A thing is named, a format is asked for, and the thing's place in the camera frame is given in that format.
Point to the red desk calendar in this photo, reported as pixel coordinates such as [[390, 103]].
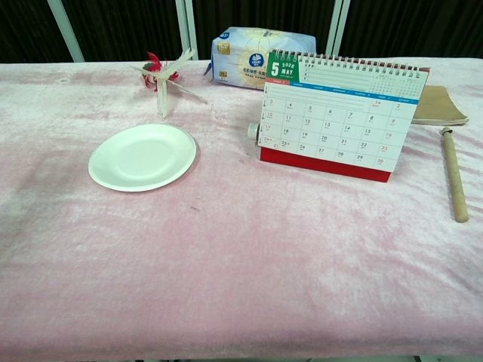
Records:
[[332, 124]]

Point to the white slanted frame pole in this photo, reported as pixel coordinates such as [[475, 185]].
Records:
[[66, 30]]

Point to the pink plush tablecloth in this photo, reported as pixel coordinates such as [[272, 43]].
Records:
[[234, 264]]

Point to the white plastic straw pinwheel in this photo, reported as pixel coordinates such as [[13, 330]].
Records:
[[163, 94]]

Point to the white paper plate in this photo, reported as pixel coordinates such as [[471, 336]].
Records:
[[142, 157]]

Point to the red artificial flower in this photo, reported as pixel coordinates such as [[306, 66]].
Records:
[[153, 60]]

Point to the blue white tissue pack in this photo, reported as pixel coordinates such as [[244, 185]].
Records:
[[245, 56]]

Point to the brown paper bag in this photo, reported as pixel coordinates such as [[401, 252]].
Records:
[[437, 107]]

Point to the dark pleated curtain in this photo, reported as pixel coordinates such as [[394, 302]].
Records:
[[120, 26]]

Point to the wooden rolling pin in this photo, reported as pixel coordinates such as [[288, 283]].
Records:
[[454, 181]]

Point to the white double frame pole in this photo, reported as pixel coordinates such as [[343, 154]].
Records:
[[337, 26], [187, 26]]

